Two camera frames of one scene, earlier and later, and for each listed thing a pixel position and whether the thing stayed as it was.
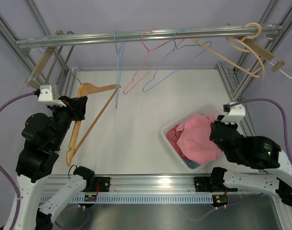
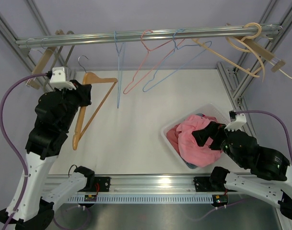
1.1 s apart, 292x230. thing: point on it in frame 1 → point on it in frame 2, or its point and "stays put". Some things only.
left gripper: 76,106 → 83,91
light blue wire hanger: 176,48 stays put
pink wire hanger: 176,42 stays put
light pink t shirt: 194,140 stays put
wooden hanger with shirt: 83,91 → 91,78
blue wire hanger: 120,55 stays put
